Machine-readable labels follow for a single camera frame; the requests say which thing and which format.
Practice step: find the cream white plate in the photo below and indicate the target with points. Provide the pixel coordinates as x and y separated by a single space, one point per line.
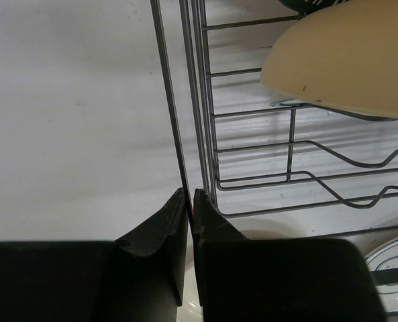
225 278

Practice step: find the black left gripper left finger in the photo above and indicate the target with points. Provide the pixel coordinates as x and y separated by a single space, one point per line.
137 277

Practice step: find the yellow plate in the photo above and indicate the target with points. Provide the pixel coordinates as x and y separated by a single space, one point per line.
344 57

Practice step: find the white plate green rim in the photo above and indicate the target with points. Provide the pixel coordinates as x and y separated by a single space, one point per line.
384 258

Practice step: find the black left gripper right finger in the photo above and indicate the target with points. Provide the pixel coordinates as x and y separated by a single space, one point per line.
315 279

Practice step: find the grey wire dish rack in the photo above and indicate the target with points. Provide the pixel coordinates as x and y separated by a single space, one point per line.
273 166

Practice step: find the green patterned rim plate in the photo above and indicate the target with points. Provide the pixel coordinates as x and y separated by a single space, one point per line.
305 7

